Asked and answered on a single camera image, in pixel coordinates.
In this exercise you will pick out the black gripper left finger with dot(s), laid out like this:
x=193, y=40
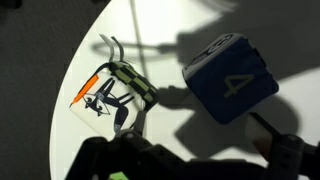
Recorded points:
x=133, y=156

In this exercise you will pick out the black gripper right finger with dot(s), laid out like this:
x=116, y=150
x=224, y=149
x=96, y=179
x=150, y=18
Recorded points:
x=283, y=156

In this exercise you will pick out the white and blue patterned block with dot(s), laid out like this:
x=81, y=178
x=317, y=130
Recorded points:
x=230, y=80

